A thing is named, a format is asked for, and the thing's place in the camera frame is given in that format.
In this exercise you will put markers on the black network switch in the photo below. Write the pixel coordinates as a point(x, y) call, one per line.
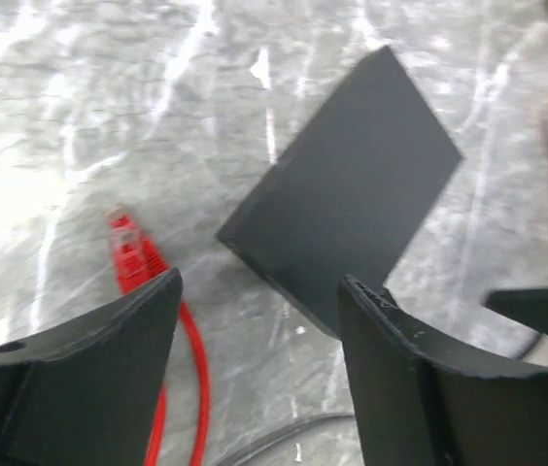
point(349, 193)

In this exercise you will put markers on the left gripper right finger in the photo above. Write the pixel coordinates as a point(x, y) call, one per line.
point(422, 397)

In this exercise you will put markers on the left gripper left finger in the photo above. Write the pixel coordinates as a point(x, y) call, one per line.
point(85, 391)

